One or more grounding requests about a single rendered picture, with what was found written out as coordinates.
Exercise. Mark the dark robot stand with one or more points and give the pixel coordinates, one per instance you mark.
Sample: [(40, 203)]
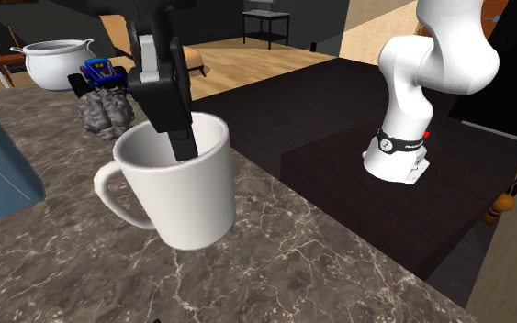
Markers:
[(329, 134)]

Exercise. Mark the grey rock-shaped lump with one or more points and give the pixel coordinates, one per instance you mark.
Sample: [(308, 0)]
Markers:
[(106, 114)]

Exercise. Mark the dark turned wooden post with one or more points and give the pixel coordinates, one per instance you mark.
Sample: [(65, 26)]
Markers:
[(502, 203)]

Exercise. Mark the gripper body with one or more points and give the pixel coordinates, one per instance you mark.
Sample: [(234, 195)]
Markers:
[(123, 6)]

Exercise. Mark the white mug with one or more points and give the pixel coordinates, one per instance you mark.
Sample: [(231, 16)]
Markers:
[(186, 201)]

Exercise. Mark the black side table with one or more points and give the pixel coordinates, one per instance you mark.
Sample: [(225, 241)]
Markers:
[(267, 14)]

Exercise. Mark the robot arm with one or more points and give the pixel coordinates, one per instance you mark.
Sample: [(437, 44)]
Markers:
[(403, 89)]

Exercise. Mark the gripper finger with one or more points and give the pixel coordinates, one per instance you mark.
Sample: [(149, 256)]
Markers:
[(164, 103)]

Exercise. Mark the wooden chair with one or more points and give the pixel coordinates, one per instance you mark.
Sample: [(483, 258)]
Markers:
[(9, 60)]

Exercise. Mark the blue toy monster truck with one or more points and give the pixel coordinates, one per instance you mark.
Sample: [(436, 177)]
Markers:
[(99, 71)]

